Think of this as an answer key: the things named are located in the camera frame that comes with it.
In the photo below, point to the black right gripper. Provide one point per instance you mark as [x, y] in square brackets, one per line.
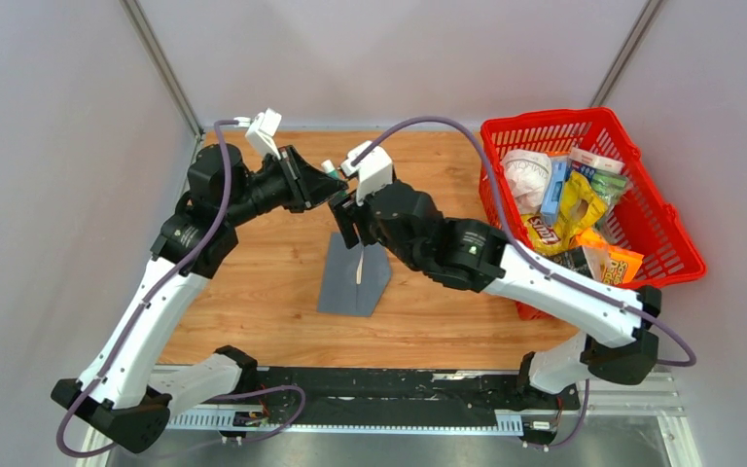
[347, 212]

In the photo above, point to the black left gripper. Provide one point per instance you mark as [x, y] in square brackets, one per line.
[306, 185]

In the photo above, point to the green white glue stick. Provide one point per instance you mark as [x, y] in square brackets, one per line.
[329, 169]

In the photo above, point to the white letter paper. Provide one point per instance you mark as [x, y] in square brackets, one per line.
[360, 267]

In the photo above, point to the grey-blue paper envelope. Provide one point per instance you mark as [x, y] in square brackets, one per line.
[353, 280]

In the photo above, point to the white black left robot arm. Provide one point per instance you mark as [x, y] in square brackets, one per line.
[118, 394]

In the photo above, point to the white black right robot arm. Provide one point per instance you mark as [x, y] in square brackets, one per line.
[613, 342]

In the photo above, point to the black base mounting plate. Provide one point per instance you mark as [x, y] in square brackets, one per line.
[397, 397]

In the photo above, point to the white crumpled plastic bag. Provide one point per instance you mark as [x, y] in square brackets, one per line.
[528, 174]

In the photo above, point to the blue box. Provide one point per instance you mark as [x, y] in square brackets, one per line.
[560, 169]

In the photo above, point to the black snack bag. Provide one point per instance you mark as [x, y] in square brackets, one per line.
[574, 259]

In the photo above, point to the yellow Lays chips bag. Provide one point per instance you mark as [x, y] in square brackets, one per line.
[580, 207]

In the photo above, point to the white red carton box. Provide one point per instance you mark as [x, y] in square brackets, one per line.
[595, 161]

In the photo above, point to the green snack packet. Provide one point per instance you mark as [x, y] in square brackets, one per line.
[610, 187]

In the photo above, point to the orange snack bag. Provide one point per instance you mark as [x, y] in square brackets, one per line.
[608, 263]

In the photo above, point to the red plastic shopping basket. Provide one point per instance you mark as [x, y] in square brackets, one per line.
[642, 221]

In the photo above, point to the aluminium frame rail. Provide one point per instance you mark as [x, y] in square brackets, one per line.
[534, 428]

